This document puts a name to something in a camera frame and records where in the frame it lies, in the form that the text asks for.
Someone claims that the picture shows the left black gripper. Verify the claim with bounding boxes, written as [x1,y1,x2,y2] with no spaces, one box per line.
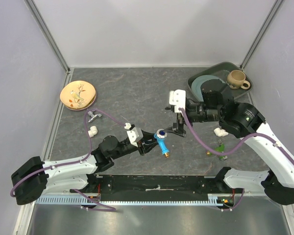
[111,129,162,160]

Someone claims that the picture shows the blue water faucet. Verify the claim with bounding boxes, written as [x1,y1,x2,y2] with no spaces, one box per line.
[154,129,170,158]

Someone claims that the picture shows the white pvc elbow right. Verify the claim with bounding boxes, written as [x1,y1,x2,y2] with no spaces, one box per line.
[214,127,229,137]

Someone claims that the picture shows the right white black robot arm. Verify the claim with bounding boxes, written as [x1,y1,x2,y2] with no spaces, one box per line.
[168,79,294,205]

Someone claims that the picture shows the white pvc elbow left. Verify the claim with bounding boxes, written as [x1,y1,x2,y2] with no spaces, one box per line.
[88,126,98,138]

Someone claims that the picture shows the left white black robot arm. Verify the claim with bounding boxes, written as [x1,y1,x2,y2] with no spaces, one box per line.
[10,128,158,205]

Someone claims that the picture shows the green water faucet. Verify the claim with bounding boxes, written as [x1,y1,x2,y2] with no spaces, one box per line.
[206,140,228,161]

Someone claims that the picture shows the teal round plate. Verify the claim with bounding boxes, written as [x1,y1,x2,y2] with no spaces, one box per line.
[191,75,225,101]

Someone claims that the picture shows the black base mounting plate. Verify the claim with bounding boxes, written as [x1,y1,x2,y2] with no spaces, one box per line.
[80,175,232,202]

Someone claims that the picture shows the silver metal faucet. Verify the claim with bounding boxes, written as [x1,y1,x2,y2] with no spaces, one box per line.
[87,111,102,123]

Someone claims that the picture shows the dark green rectangular tray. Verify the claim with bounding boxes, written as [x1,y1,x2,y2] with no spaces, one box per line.
[187,62,253,100]

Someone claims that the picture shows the beige ceramic mug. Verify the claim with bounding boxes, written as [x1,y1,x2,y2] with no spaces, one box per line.
[226,70,251,90]

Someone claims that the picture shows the orange bird pattern plate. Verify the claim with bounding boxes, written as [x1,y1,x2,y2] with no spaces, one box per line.
[60,80,97,110]

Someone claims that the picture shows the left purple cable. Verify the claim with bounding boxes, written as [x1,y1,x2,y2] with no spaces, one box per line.
[9,107,131,212]

